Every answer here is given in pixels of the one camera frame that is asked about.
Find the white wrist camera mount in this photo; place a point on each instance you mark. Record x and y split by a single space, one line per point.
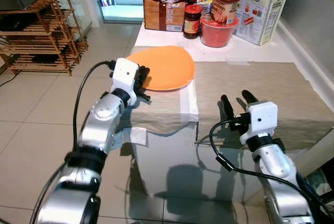
262 117
124 75

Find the large beige table mat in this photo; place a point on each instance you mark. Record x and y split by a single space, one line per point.
282 93

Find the clear wrapped snack packet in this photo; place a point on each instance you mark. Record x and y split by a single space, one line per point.
205 6

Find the orange oval plate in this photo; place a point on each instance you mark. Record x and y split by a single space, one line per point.
167 67

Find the luncheon meat can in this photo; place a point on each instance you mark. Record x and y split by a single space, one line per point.
225 7

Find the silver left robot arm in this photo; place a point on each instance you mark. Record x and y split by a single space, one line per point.
99 125

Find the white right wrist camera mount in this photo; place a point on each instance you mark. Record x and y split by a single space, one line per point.
262 117

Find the brown noodle multipack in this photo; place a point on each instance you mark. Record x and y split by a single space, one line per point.
162 15

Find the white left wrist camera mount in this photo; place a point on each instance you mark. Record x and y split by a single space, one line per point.
124 75

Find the red plastic bowl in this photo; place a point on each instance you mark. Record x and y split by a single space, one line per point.
218 35

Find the white printed flour bag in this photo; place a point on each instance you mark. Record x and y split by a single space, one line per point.
261 10

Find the chili jar with red lid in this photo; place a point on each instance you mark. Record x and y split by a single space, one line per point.
192 24

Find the small beige table mat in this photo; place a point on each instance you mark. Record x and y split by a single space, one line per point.
167 109

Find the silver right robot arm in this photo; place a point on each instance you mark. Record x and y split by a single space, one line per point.
274 161

